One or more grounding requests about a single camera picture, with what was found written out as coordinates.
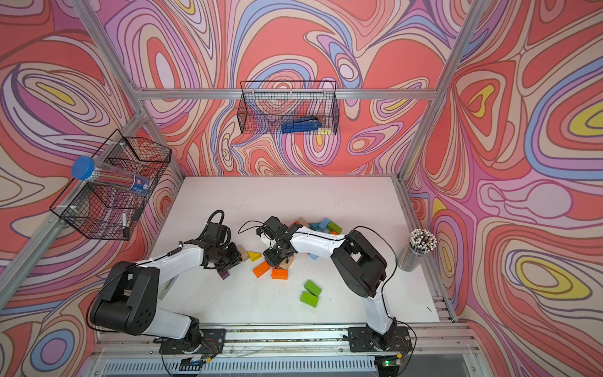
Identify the orange block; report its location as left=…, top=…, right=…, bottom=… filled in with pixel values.
left=271, top=268, right=288, bottom=281
left=253, top=262, right=272, bottom=278

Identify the light blue long block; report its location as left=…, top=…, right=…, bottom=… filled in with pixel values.
left=319, top=218, right=331, bottom=232

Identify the green block top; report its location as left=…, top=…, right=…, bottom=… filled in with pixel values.
left=327, top=221, right=342, bottom=235

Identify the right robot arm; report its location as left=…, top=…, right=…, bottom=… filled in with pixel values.
left=256, top=224, right=397, bottom=352

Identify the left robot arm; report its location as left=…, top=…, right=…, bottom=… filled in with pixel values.
left=86, top=210, right=243, bottom=356

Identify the yellow triangle block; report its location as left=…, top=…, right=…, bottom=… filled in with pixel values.
left=247, top=251, right=262, bottom=262

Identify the green block middle row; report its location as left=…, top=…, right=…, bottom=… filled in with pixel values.
left=304, top=280, right=322, bottom=297

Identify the green block row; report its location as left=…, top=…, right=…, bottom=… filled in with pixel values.
left=300, top=292, right=319, bottom=308
left=304, top=280, right=322, bottom=297

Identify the green block lower row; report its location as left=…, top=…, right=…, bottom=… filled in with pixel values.
left=300, top=292, right=319, bottom=308

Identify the grey stapler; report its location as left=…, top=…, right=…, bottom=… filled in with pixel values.
left=158, top=277, right=176, bottom=301

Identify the marker in left basket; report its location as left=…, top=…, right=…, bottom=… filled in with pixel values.
left=122, top=212, right=130, bottom=240

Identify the blue tool in basket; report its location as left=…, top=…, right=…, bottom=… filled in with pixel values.
left=280, top=116, right=323, bottom=134

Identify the cup of pencils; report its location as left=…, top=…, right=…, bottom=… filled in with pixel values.
left=397, top=229, right=437, bottom=272

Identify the clear bottle blue cap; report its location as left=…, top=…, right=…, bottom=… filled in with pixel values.
left=72, top=156, right=151, bottom=196

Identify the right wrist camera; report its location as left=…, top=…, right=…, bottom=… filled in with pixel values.
left=256, top=216, right=302, bottom=242

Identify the left wire basket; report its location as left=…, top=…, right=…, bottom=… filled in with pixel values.
left=50, top=130, right=172, bottom=240

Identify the wire basket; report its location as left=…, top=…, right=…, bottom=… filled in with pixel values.
left=236, top=79, right=340, bottom=135
left=50, top=130, right=172, bottom=240

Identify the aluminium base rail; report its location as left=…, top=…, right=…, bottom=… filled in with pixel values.
left=83, top=323, right=492, bottom=376

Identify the rear wire basket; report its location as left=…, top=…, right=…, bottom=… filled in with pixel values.
left=236, top=79, right=340, bottom=135

